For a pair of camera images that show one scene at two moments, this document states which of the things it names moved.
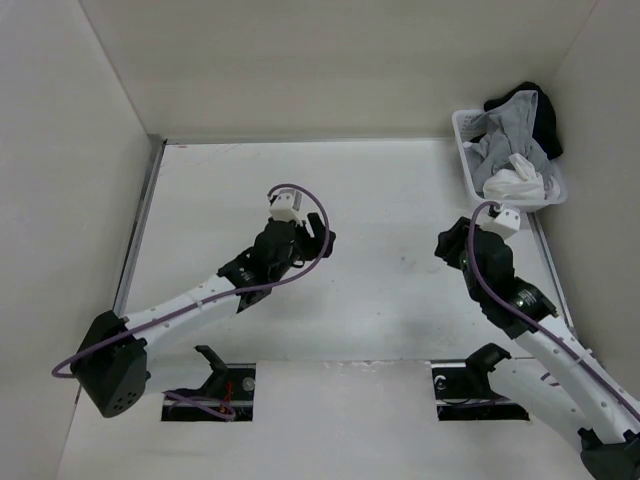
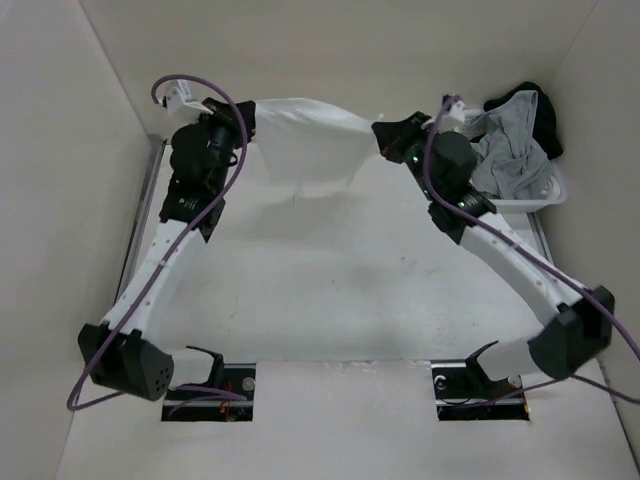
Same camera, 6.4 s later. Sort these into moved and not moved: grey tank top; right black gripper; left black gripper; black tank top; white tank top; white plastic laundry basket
Moved: white tank top; right black gripper; left black gripper
Not moved: white plastic laundry basket; grey tank top; black tank top
